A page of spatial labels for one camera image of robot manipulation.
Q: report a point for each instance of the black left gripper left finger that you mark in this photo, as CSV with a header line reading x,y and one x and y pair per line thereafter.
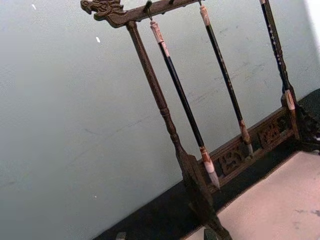
x,y
121,236

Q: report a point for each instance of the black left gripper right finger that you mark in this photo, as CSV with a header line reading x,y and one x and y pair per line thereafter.
x,y
210,235

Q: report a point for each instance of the black table cloth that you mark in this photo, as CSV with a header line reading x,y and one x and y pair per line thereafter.
x,y
155,221

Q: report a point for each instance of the large black calligraphy brush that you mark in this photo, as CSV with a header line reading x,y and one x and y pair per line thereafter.
x,y
180,90

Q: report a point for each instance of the carved brown wooden brush rack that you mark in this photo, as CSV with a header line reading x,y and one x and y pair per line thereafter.
x,y
149,72

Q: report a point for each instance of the thin black calligraphy brush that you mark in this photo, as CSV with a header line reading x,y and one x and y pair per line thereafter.
x,y
223,65

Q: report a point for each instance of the black speckled calligraphy brush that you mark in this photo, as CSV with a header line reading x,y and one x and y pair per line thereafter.
x,y
274,47

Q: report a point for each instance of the plain pale wall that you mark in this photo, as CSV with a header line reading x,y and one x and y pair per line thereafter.
x,y
62,112

